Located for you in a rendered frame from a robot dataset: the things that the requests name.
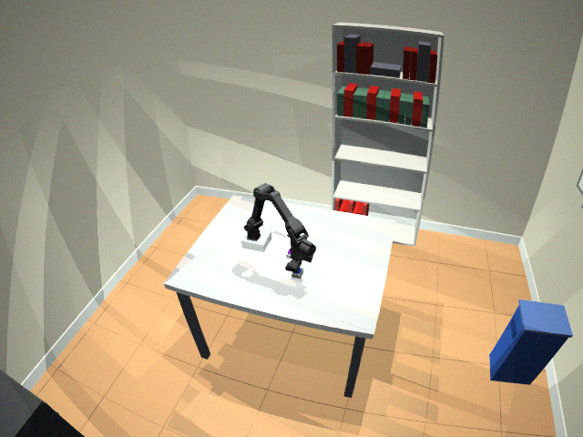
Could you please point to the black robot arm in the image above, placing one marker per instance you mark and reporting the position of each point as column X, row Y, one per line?
column 293, row 225

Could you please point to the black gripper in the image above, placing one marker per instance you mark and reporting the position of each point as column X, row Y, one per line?
column 294, row 265

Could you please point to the blue button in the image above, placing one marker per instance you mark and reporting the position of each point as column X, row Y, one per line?
column 298, row 274

